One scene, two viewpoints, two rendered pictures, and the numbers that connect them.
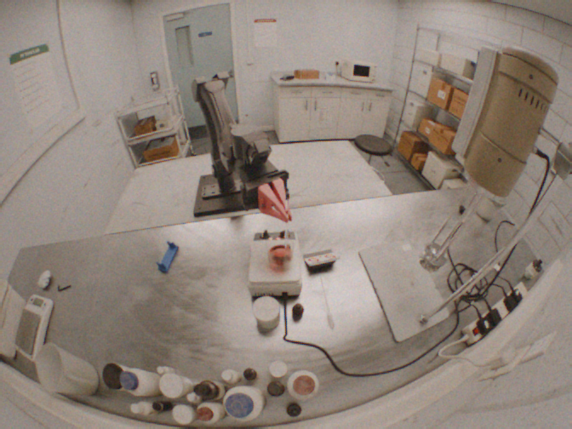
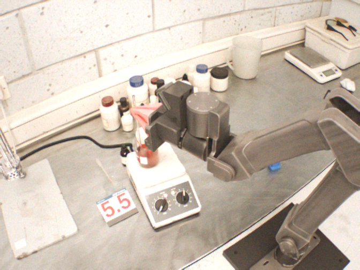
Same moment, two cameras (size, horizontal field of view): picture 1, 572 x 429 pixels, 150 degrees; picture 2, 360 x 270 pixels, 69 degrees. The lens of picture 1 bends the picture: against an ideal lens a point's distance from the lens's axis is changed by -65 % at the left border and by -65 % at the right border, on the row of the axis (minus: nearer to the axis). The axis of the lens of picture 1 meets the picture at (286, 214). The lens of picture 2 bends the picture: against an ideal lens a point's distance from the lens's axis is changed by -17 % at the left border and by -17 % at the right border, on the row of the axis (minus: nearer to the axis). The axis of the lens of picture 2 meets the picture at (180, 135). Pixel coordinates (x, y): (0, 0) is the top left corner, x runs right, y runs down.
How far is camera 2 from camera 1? 0.81 m
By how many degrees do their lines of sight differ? 89
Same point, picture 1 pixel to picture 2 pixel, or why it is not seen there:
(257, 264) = (167, 154)
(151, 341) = not seen: hidden behind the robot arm
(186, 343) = not seen: hidden behind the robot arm
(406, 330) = (38, 166)
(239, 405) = (135, 79)
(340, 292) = (93, 187)
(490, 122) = not seen: outside the picture
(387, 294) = (51, 189)
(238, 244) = (213, 199)
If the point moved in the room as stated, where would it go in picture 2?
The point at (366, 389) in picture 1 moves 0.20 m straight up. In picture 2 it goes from (69, 132) to (55, 83)
